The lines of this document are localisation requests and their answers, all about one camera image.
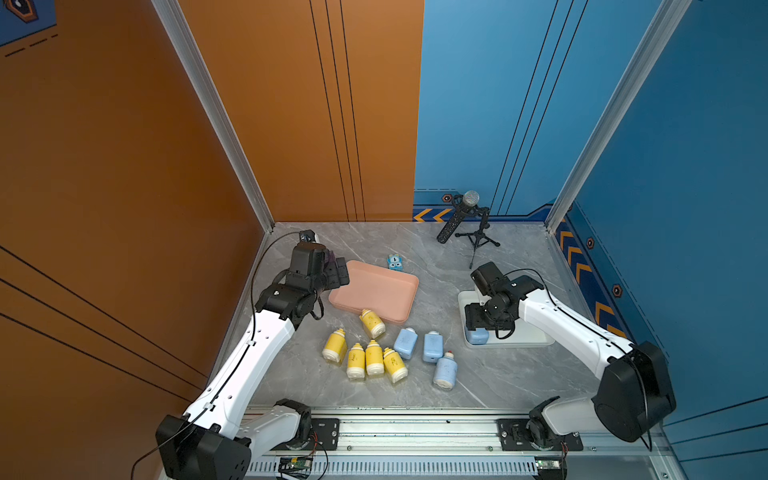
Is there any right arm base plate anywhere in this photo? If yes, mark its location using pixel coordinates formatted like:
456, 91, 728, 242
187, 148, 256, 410
496, 418, 584, 453

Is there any blue sharpener with red cap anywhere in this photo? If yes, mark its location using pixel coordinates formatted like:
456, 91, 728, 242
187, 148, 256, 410
433, 351, 458, 390

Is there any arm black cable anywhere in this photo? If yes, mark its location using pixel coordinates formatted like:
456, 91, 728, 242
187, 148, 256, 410
491, 267, 655, 452
130, 231, 301, 480

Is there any black microphone on tripod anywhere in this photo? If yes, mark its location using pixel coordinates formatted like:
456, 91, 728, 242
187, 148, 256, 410
436, 190, 501, 267

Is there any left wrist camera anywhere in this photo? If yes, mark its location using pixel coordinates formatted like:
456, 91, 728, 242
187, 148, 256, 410
299, 229, 318, 244

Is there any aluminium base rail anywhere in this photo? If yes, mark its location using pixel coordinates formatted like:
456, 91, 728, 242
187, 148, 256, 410
242, 407, 684, 479

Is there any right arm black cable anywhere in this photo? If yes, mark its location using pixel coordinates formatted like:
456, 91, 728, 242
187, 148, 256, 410
491, 267, 655, 452

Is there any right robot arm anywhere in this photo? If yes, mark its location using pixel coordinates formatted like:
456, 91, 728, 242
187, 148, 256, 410
459, 262, 676, 451

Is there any white plastic tray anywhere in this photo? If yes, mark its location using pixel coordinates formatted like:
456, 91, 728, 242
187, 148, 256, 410
458, 291, 555, 350

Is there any pink plastic tray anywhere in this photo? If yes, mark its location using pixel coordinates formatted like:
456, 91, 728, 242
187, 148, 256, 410
329, 260, 419, 325

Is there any blue cartoon sharpener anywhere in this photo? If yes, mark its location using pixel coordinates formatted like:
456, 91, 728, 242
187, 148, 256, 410
387, 254, 403, 271

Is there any yellow sharpener near tray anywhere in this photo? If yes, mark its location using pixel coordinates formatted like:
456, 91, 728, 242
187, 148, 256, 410
359, 309, 386, 339

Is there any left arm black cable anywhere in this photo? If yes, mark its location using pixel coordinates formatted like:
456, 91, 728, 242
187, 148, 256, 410
130, 231, 301, 480

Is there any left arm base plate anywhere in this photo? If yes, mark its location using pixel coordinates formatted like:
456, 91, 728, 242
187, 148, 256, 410
275, 417, 340, 452

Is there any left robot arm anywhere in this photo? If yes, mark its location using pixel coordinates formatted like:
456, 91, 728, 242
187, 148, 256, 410
155, 230, 350, 479

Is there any green circuit board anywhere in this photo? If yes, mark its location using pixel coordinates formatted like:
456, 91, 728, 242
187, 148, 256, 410
277, 456, 314, 480

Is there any yellow sharpener far left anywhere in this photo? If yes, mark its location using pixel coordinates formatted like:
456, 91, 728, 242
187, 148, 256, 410
321, 328, 347, 364

